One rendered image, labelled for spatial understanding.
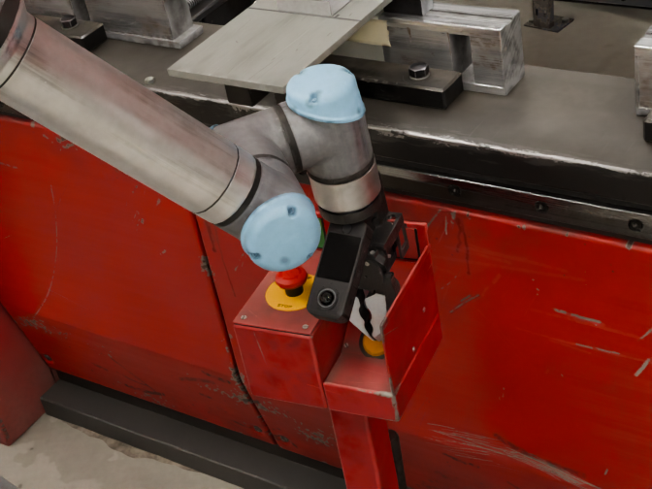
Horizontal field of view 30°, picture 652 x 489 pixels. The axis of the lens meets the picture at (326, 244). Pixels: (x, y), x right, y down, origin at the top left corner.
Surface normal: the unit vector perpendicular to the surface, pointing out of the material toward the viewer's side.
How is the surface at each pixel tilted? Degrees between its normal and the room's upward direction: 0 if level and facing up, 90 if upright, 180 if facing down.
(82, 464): 0
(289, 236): 90
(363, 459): 90
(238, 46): 0
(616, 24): 0
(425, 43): 90
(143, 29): 90
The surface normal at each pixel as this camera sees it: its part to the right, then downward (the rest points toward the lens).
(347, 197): 0.06, 0.61
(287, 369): -0.40, 0.58
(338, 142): 0.29, 0.56
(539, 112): -0.16, -0.81
